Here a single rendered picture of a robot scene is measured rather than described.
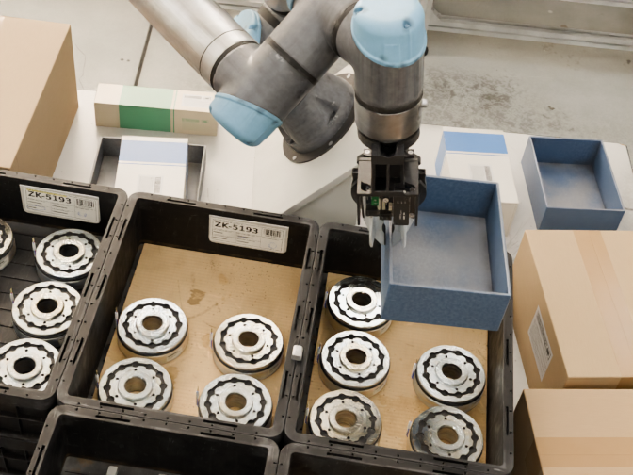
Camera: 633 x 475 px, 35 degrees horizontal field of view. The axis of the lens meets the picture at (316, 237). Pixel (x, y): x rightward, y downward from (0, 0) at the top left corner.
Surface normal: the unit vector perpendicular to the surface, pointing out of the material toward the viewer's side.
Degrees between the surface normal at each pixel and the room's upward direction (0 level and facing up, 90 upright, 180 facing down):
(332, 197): 90
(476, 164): 0
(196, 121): 90
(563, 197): 0
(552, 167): 0
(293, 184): 47
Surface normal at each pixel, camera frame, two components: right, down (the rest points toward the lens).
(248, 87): -0.29, -0.09
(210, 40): -0.40, -0.31
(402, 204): -0.07, 0.72
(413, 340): 0.09, -0.68
